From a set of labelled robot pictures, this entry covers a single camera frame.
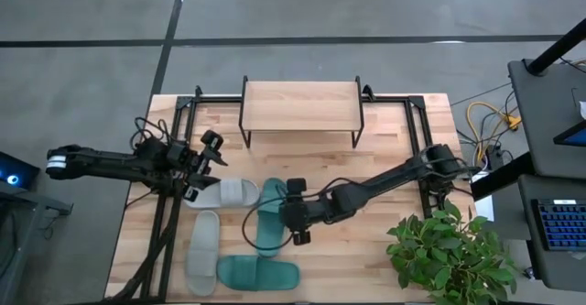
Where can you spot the black computer blue light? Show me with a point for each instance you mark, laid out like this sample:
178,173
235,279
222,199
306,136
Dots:
18,170

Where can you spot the grey desk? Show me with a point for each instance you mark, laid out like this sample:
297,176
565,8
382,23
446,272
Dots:
556,268
545,126

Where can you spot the wooden shelf black metal frame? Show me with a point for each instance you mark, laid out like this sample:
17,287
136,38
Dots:
302,105

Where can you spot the green potted plant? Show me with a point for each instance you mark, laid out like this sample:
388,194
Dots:
448,259

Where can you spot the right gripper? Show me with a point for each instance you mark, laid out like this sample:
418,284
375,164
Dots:
304,215

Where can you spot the backlit keyboard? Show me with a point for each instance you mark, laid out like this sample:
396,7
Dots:
563,225

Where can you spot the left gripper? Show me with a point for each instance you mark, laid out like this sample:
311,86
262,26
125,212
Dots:
187,158

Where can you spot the grey slide sandal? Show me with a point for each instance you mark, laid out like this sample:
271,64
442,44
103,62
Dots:
202,250
233,192

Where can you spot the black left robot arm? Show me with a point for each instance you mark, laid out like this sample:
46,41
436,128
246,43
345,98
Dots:
105,160

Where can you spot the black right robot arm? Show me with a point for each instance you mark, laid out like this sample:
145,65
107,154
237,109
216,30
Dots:
375,181

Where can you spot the black computer monitor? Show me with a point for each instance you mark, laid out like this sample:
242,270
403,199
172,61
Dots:
574,136

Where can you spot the grey side table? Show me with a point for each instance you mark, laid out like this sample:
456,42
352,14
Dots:
27,197

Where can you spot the teal slide sandal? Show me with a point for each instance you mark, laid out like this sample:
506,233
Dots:
256,273
268,222

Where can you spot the black metal post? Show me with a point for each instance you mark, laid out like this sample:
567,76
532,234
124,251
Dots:
556,48

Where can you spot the white paper sheet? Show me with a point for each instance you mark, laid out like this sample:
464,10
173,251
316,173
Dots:
486,209

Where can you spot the black metal table frame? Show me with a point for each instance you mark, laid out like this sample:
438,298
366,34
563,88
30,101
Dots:
393,99

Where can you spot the black desk beam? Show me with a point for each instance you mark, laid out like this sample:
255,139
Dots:
499,179

